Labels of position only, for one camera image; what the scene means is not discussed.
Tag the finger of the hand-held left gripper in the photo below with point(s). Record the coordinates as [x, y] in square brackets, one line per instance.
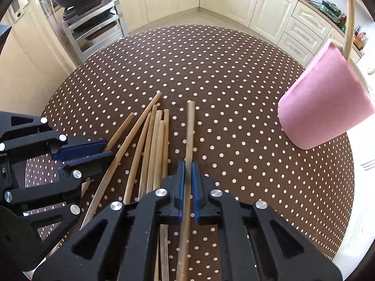
[85, 161]
[79, 147]

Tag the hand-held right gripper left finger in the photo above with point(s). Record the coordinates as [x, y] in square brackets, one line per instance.
[181, 181]

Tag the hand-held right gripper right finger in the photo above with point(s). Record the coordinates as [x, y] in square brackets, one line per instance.
[195, 181]

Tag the pink cup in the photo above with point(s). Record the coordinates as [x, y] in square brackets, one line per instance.
[322, 99]

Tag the cream door with latch plate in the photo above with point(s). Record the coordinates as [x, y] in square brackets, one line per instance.
[29, 73]

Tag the black cooking pot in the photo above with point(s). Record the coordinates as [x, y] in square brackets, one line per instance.
[88, 13]

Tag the metal kitchen rack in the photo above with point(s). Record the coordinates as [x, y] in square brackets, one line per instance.
[117, 16]

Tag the cream lower kitchen cabinets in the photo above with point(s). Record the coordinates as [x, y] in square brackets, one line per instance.
[263, 5]

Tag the green countertop appliance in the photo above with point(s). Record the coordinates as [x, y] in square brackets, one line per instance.
[331, 7]

